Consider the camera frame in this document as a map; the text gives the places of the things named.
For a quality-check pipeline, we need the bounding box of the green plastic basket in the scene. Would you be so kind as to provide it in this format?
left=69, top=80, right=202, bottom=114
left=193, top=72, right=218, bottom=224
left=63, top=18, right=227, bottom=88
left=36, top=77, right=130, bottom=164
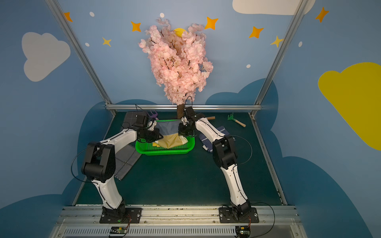
left=135, top=120, right=195, bottom=156

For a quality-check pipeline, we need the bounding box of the navy striped pillowcase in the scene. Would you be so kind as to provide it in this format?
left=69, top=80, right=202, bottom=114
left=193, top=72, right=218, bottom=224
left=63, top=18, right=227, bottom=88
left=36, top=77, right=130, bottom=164
left=198, top=125, right=231, bottom=153

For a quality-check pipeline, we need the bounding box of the light grey checked pillowcase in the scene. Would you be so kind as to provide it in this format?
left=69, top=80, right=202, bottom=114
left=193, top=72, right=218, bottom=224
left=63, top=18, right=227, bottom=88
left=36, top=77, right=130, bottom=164
left=114, top=145, right=141, bottom=180

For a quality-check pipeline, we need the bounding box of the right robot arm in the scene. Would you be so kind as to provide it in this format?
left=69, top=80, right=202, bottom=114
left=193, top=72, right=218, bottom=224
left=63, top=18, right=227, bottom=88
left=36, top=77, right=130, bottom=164
left=179, top=107, right=252, bottom=218

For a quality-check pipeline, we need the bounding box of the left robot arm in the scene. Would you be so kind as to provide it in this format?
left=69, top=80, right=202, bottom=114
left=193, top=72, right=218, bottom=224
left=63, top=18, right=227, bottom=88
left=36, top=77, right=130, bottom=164
left=81, top=112, right=163, bottom=213

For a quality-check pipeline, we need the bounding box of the dark grey checked pillowcase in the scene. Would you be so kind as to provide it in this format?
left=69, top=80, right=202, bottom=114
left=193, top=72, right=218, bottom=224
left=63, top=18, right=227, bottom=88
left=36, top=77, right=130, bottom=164
left=122, top=111, right=148, bottom=131

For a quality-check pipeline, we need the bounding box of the purple toy garden fork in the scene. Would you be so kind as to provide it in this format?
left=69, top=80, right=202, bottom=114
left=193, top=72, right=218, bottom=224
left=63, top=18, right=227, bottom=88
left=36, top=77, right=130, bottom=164
left=148, top=110, right=158, bottom=120

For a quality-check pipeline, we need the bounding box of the green toy rake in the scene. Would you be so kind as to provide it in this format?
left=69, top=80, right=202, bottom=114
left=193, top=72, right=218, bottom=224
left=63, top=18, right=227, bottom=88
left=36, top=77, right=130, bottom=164
left=227, top=113, right=246, bottom=128

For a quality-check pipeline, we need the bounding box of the pink blossom artificial tree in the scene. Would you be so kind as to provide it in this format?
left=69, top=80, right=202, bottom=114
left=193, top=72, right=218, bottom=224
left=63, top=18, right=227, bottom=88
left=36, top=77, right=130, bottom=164
left=139, top=18, right=213, bottom=119

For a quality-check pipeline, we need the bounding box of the left circuit board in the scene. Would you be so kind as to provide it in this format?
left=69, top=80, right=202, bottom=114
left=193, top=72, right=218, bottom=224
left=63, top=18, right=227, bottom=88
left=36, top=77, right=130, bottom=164
left=109, top=227, right=129, bottom=236

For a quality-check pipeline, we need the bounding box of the circuit board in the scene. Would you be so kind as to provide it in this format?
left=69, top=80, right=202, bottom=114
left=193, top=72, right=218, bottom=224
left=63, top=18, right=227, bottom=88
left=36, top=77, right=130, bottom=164
left=109, top=227, right=129, bottom=236
left=235, top=226, right=251, bottom=238

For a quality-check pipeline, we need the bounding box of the right circuit board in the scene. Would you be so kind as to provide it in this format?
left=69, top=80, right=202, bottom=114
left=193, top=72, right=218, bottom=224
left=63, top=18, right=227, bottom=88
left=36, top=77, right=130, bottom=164
left=235, top=226, right=251, bottom=238

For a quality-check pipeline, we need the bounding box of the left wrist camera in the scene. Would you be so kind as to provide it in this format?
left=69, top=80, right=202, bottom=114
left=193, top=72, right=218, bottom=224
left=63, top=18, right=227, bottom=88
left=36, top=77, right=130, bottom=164
left=147, top=120, right=157, bottom=131

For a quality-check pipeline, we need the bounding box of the aluminium frame rail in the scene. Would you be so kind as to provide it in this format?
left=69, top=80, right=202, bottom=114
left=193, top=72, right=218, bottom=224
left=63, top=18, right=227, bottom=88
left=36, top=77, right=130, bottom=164
left=105, top=104, right=262, bottom=112

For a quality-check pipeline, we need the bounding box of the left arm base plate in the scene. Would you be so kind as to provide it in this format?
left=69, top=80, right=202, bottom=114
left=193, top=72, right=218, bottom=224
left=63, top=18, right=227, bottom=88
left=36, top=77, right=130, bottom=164
left=99, top=207, right=142, bottom=224

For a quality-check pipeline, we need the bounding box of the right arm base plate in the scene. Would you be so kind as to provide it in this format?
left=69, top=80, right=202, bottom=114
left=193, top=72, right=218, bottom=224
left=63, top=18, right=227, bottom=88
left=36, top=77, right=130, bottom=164
left=218, top=206, right=260, bottom=224

